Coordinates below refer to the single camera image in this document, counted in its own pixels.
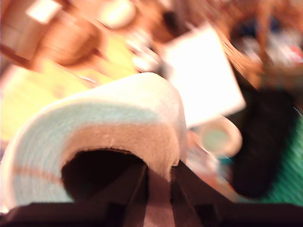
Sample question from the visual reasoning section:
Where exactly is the black Pepsi Max can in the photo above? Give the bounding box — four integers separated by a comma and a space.
126, 27, 166, 74

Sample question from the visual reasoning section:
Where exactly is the black zip pouch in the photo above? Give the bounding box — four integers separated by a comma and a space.
231, 89, 299, 199

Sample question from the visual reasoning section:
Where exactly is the white mug red print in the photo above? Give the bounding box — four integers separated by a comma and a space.
198, 115, 243, 158

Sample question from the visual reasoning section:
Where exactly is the green wave pattern pouch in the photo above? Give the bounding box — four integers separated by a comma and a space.
258, 113, 303, 204

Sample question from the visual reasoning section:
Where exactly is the white paper towel roll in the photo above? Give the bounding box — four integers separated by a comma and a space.
0, 72, 189, 227

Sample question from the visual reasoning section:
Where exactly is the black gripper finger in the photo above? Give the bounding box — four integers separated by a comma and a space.
79, 163, 150, 227
170, 160, 237, 227

